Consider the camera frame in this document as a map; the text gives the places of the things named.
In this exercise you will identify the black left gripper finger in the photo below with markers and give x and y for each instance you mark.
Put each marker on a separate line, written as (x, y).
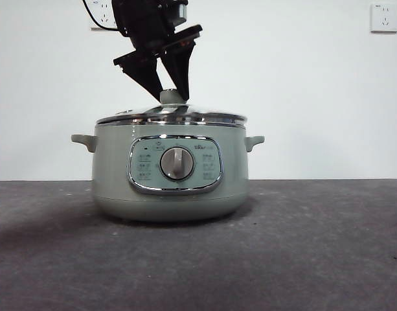
(182, 68)
(144, 76)

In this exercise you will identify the glass lid with green knob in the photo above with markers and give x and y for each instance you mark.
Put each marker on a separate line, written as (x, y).
(169, 96)

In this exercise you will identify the pale green electric pot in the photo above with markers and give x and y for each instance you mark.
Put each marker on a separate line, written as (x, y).
(114, 168)

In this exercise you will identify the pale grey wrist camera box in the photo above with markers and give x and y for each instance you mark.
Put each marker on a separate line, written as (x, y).
(179, 13)

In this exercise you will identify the white wall socket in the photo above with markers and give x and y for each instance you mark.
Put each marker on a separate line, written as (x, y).
(384, 17)
(104, 11)

